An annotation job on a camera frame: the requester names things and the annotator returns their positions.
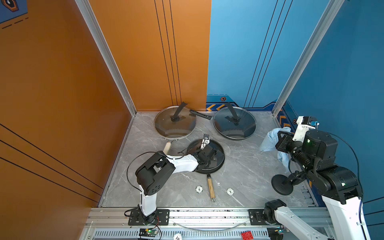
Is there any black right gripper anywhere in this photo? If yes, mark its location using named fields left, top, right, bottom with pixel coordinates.
left=275, top=129, right=318, bottom=176

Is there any glass lid with black knob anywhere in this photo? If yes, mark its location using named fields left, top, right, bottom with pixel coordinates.
left=185, top=137, right=226, bottom=174

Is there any glass lid with black strap handle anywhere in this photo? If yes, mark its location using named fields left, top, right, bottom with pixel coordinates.
left=153, top=101, right=197, bottom=140

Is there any light blue cloth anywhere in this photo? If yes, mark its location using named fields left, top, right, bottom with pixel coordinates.
left=260, top=127, right=291, bottom=173

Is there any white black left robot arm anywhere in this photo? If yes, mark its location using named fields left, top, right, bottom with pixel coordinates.
left=135, top=142, right=225, bottom=224

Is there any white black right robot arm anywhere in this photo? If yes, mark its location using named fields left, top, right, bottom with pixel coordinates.
left=271, top=129, right=370, bottom=240

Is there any white round marker left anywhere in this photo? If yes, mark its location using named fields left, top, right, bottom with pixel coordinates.
left=196, top=186, right=203, bottom=194

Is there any white round marker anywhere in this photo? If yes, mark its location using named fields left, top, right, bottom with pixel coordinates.
left=227, top=188, right=234, bottom=196
left=196, top=186, right=203, bottom=194

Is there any white round marker right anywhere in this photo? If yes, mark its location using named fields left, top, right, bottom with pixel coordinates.
left=227, top=188, right=234, bottom=196

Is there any black round suction base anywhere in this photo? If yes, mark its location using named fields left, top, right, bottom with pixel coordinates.
left=271, top=171, right=307, bottom=196

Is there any red block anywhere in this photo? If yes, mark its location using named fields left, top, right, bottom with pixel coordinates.
left=241, top=231, right=254, bottom=240

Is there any green circuit board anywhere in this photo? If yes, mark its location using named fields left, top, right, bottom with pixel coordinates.
left=138, top=228, right=160, bottom=240

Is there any black pan with wooden handle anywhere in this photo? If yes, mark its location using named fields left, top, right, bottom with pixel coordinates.
left=185, top=137, right=226, bottom=203

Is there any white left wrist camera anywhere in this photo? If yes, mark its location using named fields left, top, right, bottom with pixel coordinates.
left=201, top=134, right=210, bottom=149

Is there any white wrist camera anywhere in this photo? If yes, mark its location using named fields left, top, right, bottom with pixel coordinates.
left=201, top=134, right=210, bottom=149
left=293, top=116, right=319, bottom=142

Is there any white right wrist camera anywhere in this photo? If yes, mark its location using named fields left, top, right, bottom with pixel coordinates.
left=293, top=116, right=319, bottom=142

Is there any brown pan with cream handle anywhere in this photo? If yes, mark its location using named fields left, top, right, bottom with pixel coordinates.
left=153, top=105, right=197, bottom=157

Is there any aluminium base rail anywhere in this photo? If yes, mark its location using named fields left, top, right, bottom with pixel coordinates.
left=85, top=207, right=333, bottom=229

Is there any aluminium corner post right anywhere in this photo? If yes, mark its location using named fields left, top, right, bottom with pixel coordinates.
left=272, top=0, right=345, bottom=117

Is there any aluminium corner post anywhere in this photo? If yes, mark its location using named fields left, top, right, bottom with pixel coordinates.
left=75, top=0, right=137, bottom=117
left=272, top=0, right=345, bottom=117

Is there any aluminium corner post left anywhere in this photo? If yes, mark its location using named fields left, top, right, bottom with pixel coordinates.
left=75, top=0, right=137, bottom=117

